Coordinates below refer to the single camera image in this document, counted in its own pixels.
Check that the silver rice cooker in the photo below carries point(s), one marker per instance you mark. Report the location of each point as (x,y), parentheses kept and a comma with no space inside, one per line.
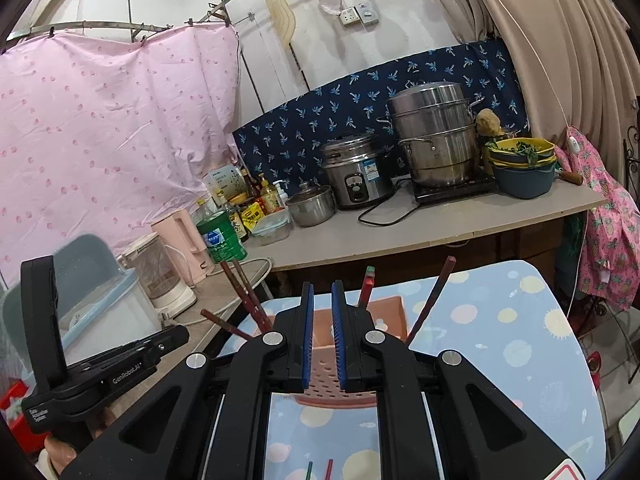
(356,169)

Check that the grey-blue bin lid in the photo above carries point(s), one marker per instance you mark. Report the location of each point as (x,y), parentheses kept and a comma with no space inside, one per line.
(83,266)

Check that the stacked steel steamer pot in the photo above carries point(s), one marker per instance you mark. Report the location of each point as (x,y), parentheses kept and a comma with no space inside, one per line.
(435,128)

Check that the dark red chopstick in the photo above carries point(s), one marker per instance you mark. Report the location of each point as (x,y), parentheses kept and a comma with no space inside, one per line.
(238,288)
(225,325)

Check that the brown chopstick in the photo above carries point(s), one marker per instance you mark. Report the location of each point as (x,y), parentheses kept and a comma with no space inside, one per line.
(250,292)

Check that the blue bowl with vegetables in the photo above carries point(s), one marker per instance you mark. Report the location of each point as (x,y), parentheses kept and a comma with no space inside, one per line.
(523,167)

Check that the clear plastic food container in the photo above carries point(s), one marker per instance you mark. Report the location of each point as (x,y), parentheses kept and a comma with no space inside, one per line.
(273,228)

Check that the white dish rack bin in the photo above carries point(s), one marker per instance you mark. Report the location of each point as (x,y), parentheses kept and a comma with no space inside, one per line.
(101,322)

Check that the pink dotted sheet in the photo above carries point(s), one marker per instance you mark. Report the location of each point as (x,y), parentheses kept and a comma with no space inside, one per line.
(103,137)

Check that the beige curtain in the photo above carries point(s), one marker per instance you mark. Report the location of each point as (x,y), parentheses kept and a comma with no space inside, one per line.
(575,64)

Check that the maroon chopstick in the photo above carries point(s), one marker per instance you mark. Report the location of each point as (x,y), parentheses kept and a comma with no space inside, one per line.
(439,285)

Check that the pink electric kettle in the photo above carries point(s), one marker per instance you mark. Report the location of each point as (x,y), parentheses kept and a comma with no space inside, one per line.
(185,246)

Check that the induction cooktop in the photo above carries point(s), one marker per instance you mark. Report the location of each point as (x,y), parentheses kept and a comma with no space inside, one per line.
(479,183)

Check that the yellow snack packet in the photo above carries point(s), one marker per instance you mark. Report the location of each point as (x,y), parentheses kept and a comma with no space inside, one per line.
(251,214)

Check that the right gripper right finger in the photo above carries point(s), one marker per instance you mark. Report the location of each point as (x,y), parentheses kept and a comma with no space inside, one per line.
(338,300)

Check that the white blender appliance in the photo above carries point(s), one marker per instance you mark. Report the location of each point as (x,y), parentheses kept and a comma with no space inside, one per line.
(162,283)

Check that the small steel pot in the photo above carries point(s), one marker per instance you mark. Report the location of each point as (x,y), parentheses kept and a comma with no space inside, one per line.
(312,205)

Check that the pink perforated utensil holder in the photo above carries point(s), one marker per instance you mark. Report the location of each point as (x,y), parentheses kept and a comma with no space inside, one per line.
(385,315)

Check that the blue planet-print tablecloth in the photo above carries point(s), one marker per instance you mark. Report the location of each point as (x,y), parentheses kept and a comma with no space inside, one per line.
(505,320)

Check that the left hand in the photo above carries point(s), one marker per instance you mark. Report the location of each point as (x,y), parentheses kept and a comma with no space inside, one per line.
(61,454)

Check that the wall power outlet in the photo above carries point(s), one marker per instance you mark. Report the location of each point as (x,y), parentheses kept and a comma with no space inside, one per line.
(363,13)

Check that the navy floral backsplash cloth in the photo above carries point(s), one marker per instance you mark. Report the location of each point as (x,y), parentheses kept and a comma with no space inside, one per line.
(285,143)

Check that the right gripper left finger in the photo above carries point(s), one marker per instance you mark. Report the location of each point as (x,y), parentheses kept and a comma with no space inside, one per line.
(308,308)

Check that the pink floral garment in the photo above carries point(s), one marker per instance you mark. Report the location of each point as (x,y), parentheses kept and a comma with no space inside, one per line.
(609,262)

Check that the yellow oil bottle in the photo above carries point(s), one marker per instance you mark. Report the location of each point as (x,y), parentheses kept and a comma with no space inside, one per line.
(270,196)

